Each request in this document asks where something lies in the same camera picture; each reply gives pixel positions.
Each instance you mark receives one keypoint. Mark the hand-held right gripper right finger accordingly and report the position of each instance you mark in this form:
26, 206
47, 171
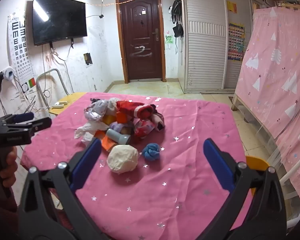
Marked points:
218, 165

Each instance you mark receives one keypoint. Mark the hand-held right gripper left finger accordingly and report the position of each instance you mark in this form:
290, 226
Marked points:
86, 165

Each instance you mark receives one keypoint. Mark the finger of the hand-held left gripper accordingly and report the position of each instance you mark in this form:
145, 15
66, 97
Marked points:
41, 124
22, 117

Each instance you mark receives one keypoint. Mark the cream paper ball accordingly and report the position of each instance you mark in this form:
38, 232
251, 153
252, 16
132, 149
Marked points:
122, 158

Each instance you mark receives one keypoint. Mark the yellow bin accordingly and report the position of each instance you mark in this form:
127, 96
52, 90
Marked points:
257, 162

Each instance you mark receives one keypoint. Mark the orange box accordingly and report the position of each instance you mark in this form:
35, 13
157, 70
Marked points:
107, 143
121, 117

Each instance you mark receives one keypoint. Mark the person's left forearm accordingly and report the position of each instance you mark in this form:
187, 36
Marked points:
2, 217

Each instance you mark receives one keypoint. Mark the person's left hand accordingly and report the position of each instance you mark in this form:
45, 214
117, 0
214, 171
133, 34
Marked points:
10, 167

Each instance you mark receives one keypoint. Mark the white power strip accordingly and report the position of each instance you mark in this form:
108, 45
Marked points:
60, 104

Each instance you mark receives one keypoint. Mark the flat orange box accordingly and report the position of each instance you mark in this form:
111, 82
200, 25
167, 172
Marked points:
107, 143

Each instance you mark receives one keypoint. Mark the red green sticker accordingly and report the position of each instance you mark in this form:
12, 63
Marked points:
31, 83

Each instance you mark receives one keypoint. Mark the yellow wooden seat chair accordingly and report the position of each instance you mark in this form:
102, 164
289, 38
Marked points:
70, 99

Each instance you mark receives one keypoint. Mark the grey plastic tube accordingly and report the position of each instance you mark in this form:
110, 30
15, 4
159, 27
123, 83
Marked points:
118, 136

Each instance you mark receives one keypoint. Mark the purple wrapper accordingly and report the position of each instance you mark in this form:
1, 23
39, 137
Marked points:
117, 127

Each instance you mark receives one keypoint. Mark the silver foil wrapper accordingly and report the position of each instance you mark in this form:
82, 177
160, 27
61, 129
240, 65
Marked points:
95, 111

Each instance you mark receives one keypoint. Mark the pink star tablecloth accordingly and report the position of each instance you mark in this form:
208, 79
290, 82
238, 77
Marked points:
165, 192

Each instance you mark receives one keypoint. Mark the eye test chart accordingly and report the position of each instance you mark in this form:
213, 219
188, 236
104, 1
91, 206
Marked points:
21, 52

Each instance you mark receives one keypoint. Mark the blue cloth ball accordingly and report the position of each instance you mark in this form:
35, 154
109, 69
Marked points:
151, 152

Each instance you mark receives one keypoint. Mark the white metal chair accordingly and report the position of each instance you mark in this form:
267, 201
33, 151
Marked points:
290, 175

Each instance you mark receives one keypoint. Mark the pink floral cloth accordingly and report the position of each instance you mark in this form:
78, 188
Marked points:
147, 126

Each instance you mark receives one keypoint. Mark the red cloth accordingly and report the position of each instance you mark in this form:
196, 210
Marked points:
137, 108

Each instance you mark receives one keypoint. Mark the pink patterned bed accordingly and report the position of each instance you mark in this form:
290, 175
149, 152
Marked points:
277, 80

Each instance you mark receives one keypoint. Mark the white slatted wardrobe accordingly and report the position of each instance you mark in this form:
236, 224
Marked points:
205, 42

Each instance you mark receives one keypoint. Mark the colourful grid poster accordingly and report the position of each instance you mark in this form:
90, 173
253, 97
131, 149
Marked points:
236, 42

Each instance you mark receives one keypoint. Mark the dark brown door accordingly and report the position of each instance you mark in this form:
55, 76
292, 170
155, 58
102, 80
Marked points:
140, 35

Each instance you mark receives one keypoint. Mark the small black hanging bag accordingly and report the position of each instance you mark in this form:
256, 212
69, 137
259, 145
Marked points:
178, 30

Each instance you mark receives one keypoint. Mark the small yellow poster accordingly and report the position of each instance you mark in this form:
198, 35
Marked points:
231, 6

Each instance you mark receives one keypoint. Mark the large black hanging bag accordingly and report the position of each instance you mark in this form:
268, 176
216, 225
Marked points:
176, 7

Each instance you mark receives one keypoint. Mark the white wall socket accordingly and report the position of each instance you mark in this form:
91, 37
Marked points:
8, 73

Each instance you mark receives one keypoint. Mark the wooden bed frame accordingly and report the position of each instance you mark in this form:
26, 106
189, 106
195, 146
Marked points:
236, 102

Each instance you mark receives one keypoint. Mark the black wall television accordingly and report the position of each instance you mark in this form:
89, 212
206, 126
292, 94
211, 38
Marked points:
58, 18

